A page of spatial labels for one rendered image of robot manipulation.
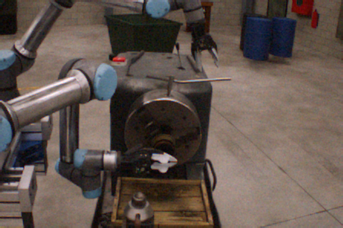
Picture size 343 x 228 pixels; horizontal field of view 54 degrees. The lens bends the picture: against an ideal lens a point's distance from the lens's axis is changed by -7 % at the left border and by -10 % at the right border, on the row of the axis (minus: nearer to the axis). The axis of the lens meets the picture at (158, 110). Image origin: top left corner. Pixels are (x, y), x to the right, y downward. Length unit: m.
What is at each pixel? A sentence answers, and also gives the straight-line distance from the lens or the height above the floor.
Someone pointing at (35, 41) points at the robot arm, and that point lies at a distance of 1.57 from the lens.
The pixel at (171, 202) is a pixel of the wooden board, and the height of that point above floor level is 0.89.
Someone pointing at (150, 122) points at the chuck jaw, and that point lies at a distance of 1.41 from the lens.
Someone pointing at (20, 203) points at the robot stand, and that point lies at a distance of 1.14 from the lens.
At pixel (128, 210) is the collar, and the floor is 1.14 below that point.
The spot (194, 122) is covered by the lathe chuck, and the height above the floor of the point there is 1.14.
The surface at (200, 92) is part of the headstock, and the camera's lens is 1.59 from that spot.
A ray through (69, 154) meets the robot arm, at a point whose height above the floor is 1.07.
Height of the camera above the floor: 1.73
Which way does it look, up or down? 22 degrees down
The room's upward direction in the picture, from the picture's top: 3 degrees clockwise
